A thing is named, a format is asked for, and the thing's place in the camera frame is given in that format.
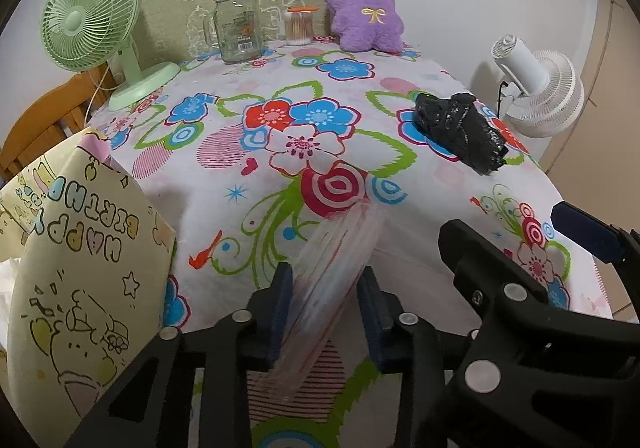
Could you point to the glass mug with green lid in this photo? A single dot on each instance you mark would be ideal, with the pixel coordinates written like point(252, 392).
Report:
point(237, 28)

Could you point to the white standing fan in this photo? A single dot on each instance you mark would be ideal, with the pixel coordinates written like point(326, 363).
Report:
point(545, 93)

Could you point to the yellow printed gift bag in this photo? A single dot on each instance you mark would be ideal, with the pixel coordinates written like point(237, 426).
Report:
point(75, 278)

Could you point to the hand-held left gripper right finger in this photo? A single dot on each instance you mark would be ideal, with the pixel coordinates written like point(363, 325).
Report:
point(371, 318)

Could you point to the green desk fan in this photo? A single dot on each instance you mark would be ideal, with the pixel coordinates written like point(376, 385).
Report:
point(85, 18)

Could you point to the black plastic bag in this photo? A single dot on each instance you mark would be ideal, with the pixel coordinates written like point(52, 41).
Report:
point(460, 128)

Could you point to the clear striped plastic packet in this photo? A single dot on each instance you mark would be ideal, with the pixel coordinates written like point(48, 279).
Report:
point(330, 278)

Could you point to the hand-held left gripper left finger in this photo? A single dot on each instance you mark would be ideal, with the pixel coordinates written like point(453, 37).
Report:
point(277, 313)

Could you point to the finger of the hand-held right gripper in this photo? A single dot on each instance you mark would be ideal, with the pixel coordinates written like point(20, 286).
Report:
point(585, 230)
point(490, 273)

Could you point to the floral tablecloth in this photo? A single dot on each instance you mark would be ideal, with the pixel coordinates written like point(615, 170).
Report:
point(225, 148)

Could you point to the cotton swab jar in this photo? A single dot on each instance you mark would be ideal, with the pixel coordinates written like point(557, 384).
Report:
point(299, 28)

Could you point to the purple plush bunny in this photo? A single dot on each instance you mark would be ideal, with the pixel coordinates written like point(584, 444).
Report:
point(365, 23)

